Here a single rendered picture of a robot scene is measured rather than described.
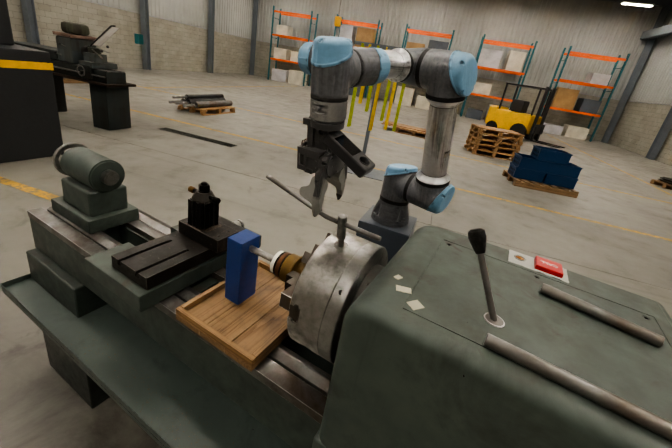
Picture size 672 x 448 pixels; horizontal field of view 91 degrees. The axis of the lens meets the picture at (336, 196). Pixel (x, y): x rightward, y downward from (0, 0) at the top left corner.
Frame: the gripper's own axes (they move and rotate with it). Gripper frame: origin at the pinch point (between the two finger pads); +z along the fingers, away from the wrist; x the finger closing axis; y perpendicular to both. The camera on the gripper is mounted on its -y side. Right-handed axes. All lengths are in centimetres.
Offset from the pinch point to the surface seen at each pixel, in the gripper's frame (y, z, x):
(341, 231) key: -4.0, 5.2, 0.6
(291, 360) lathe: 1.9, 46.0, 11.1
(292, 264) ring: 9.7, 22.0, 1.5
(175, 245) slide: 58, 36, 6
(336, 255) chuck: -4.7, 10.6, 3.0
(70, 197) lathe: 119, 36, 13
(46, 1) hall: 1570, 10, -538
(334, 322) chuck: -11.4, 19.0, 13.2
